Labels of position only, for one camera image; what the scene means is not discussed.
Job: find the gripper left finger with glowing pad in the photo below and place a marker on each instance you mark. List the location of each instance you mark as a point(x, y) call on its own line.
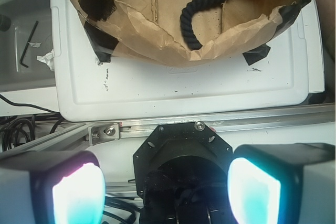
point(51, 187)

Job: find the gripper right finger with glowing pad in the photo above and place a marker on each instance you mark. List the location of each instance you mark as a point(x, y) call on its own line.
point(283, 183)

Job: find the crumpled white paper scrap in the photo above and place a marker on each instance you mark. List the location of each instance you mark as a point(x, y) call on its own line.
point(47, 59)

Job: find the black hex key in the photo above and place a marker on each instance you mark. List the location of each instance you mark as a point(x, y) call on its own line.
point(21, 60)

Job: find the brown paper bag tray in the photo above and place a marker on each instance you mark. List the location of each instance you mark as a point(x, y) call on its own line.
point(183, 33)

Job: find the grey plastic tray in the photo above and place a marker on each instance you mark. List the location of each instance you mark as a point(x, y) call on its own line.
point(17, 20)

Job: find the aluminium frame rail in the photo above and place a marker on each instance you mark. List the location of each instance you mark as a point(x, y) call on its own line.
point(290, 124)

